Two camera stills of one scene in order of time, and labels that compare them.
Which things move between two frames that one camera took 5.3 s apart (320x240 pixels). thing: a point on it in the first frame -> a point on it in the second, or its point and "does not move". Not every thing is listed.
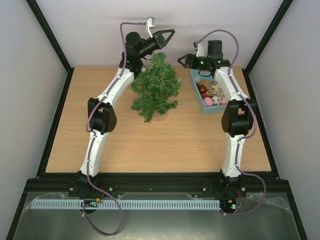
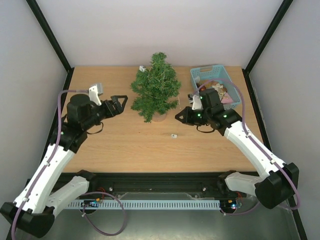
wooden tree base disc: x=156 y=117 does not move
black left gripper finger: x=172 y=31 -> x=120 y=96
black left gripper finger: x=168 y=39 -> x=122 y=108
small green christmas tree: x=156 y=89 does not move
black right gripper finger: x=183 y=57 -> x=183 y=115
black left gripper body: x=158 y=45 -> x=109 y=112
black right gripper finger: x=185 y=65 -> x=181 y=117
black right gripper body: x=193 y=61 -> x=189 y=116
